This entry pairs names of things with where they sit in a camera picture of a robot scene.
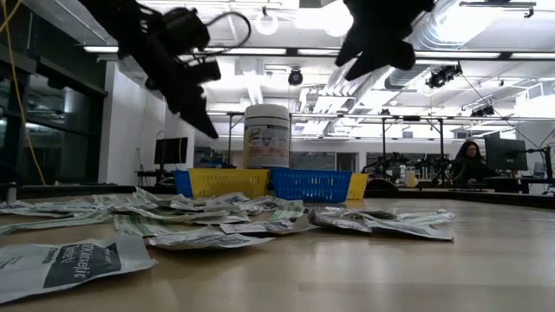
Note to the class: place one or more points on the black computer monitor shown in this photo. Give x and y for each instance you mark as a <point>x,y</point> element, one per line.
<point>505,154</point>
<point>171,151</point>

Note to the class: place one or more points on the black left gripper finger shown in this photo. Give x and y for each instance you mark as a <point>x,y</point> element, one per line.
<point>195,119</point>
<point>206,117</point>

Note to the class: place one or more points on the black aluminium table frame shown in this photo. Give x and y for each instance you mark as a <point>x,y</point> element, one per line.
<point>86,189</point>

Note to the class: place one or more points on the background robot arms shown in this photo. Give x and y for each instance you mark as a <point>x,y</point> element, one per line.
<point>392,162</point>

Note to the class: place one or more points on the black ceiling track light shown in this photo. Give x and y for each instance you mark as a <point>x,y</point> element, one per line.
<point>498,3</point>

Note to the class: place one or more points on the silver ceiling duct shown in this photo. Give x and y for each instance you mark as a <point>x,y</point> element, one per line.
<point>403,79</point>

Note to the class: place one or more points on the person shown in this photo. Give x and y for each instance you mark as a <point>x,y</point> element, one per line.
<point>468,162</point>

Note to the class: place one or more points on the white disinfecting wipes canister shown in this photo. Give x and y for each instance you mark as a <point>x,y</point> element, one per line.
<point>266,138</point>

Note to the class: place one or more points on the black metal stand frame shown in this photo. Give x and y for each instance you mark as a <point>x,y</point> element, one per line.
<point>383,143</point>

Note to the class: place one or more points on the black ceiling camera cluster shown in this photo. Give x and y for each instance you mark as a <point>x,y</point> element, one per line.
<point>482,112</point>
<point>442,77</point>

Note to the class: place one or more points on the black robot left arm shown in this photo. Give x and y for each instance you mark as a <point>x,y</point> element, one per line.
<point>130,26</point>

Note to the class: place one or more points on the yellow bottle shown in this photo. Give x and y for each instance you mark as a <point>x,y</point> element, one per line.
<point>411,180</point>

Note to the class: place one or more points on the blue plastic basket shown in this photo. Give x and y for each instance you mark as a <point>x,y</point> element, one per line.
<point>310,185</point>
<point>183,184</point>

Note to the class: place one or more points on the silver metal cylinder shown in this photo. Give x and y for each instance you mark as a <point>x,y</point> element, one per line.
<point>11,193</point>

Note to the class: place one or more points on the yellow plastic basket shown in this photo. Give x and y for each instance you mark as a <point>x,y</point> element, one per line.
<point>227,183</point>
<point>357,186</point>

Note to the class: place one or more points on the black beam with light strips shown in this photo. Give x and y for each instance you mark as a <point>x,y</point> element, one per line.
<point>99,49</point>

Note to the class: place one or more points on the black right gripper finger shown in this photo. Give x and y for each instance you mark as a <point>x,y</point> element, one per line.
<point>370,63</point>
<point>352,47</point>

